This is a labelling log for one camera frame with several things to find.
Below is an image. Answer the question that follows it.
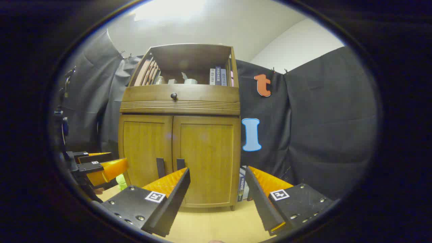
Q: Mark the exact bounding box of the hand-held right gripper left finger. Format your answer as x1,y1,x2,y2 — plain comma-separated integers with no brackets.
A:
101,167,191,237

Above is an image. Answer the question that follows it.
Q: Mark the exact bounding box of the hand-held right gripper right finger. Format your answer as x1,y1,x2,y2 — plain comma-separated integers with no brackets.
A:
245,165,334,237

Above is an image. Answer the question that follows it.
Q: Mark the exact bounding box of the wooden shoe cabinet door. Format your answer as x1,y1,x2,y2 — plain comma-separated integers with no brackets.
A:
119,114,174,189
172,115,241,208

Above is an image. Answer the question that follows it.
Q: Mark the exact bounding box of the wooden double-door shoe cabinet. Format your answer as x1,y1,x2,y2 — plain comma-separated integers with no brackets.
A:
118,43,241,211

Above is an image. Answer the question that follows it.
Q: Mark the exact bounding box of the blue cover book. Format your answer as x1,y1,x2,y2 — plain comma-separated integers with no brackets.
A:
238,166,245,202

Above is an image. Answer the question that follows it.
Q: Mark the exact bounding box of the black tripod stand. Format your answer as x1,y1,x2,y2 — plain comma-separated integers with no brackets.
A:
54,67,76,149

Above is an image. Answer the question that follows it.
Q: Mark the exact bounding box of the black backdrop cloth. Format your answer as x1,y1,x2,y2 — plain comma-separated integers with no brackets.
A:
56,29,378,201

